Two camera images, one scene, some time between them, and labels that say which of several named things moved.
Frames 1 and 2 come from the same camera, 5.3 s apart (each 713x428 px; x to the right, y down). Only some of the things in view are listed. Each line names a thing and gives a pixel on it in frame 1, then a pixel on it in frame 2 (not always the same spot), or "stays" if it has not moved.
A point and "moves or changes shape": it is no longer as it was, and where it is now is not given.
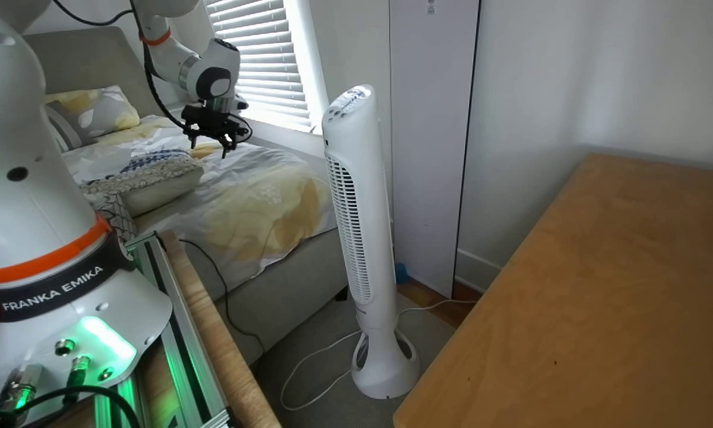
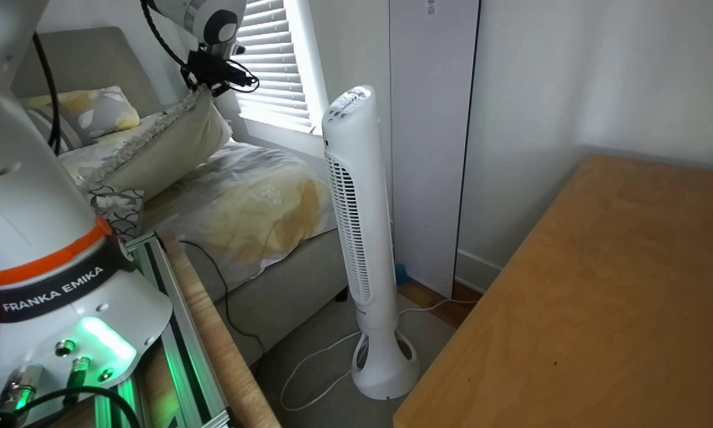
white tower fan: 384,359 stays
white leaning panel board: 434,47 stays
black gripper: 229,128 → 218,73
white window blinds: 269,79 stays
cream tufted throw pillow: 147,181 moves or changes shape
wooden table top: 616,313 stays
